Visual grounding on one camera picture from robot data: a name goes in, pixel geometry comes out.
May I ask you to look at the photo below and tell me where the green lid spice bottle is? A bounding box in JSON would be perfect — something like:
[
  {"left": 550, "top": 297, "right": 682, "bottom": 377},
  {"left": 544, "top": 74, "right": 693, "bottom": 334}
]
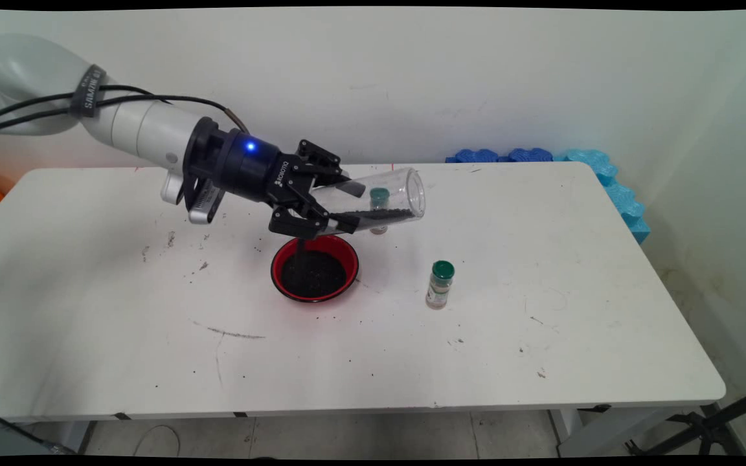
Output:
[
  {"left": 368, "top": 186, "right": 392, "bottom": 235},
  {"left": 425, "top": 260, "right": 456, "bottom": 310}
]

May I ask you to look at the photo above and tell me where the white vented camera mount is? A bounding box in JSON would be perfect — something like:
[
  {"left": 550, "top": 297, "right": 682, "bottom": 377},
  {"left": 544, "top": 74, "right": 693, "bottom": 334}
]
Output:
[{"left": 161, "top": 170, "right": 187, "bottom": 206}]

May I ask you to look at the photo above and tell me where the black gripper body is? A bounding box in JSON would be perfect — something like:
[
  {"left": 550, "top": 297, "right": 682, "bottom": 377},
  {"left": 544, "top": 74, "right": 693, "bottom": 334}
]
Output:
[{"left": 182, "top": 115, "right": 314, "bottom": 209}]

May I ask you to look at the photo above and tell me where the dark blue foam piece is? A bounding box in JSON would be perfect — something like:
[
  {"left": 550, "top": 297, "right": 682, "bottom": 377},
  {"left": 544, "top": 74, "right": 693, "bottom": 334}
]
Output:
[
  {"left": 446, "top": 149, "right": 501, "bottom": 164},
  {"left": 506, "top": 148, "right": 554, "bottom": 163}
]

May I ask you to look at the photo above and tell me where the dark velcro cable strap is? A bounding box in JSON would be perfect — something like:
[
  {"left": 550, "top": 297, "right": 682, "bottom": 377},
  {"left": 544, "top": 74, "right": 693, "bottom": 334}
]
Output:
[{"left": 70, "top": 63, "right": 107, "bottom": 118}]

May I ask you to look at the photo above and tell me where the white table leg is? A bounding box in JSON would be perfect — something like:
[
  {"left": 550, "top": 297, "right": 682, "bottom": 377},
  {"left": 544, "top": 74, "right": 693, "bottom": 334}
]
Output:
[{"left": 49, "top": 421, "right": 96, "bottom": 455}]

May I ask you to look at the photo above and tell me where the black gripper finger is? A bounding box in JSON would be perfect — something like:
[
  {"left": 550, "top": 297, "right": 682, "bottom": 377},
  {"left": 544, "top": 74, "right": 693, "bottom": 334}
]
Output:
[
  {"left": 294, "top": 138, "right": 367, "bottom": 199},
  {"left": 267, "top": 193, "right": 361, "bottom": 239}
]

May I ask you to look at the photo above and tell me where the black tripod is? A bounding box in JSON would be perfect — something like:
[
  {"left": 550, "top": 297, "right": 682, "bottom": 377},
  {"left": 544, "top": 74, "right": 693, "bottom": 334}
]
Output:
[{"left": 626, "top": 383, "right": 746, "bottom": 457}]

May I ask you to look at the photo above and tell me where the cyan foam piece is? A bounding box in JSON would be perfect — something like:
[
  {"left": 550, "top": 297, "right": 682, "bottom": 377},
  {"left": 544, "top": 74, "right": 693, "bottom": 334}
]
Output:
[
  {"left": 553, "top": 149, "right": 620, "bottom": 187},
  {"left": 603, "top": 181, "right": 651, "bottom": 245}
]

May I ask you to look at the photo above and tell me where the red bowl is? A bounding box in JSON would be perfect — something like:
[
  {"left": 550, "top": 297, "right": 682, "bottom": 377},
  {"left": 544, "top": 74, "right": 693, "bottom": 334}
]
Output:
[{"left": 271, "top": 234, "right": 359, "bottom": 304}]

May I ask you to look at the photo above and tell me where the black seeds heap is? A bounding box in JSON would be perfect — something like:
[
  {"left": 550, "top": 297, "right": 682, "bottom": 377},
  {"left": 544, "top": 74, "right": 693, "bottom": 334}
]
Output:
[
  {"left": 352, "top": 207, "right": 414, "bottom": 232},
  {"left": 280, "top": 249, "right": 348, "bottom": 298}
]

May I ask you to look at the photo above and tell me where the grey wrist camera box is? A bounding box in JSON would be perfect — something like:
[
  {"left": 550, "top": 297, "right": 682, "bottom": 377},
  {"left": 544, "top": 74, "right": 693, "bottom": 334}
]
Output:
[{"left": 186, "top": 178, "right": 226, "bottom": 226}]

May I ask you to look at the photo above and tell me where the thin black floor cable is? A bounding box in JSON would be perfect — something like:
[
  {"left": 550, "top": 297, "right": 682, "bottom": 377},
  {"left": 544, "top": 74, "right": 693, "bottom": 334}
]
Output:
[{"left": 0, "top": 404, "right": 79, "bottom": 455}]

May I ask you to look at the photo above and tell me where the clear plastic jar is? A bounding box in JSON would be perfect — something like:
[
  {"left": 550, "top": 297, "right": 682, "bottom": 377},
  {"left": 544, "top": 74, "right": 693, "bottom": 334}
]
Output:
[{"left": 308, "top": 167, "right": 427, "bottom": 235}]

